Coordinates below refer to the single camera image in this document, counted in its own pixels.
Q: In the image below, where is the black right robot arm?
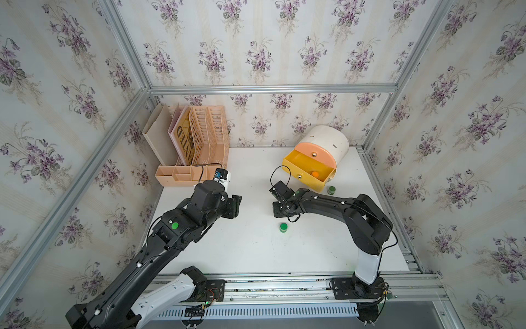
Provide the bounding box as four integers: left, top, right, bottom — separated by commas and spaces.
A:
269, 181, 394, 286

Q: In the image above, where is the beige cardboard folder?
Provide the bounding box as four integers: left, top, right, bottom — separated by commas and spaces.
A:
142, 104, 178, 166

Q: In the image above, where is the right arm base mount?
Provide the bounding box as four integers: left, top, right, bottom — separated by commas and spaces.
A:
329, 274, 389, 301

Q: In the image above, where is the white oval drawer cabinet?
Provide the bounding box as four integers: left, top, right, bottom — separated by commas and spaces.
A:
300, 126, 349, 167

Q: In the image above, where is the beige desk file organizer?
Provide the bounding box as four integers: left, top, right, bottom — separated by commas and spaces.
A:
155, 106, 230, 187

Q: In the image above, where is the yellow drawer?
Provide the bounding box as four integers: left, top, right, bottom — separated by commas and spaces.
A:
282, 149, 337, 192

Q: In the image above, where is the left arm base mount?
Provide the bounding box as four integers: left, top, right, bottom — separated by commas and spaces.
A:
168, 266, 226, 303

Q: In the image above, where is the pink top drawer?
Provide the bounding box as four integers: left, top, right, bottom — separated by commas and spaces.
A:
295, 142, 337, 169

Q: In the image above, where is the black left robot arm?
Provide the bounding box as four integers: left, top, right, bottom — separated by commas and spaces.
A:
66, 180, 242, 328

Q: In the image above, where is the wanted poster book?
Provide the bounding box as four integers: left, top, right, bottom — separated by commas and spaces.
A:
168, 106, 195, 165

